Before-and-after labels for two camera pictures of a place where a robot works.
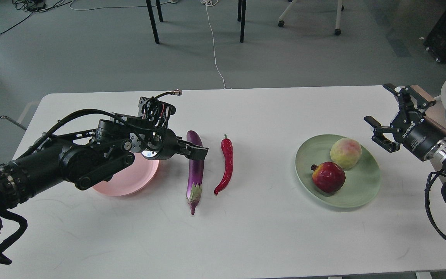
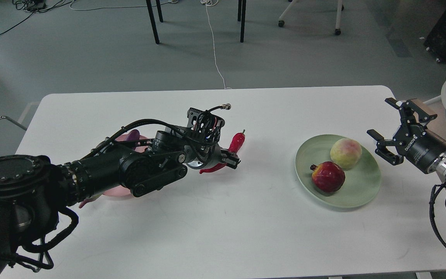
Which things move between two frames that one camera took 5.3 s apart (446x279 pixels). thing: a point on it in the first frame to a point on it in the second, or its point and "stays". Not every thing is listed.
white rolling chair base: (340, 8) stays
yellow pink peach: (346, 152) stays
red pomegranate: (328, 177) stays
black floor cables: (33, 6) stays
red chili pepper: (227, 148) to (237, 141)
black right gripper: (418, 133) to (420, 147)
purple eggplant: (194, 174) to (133, 136)
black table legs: (154, 29) stays
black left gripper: (164, 145) to (206, 155)
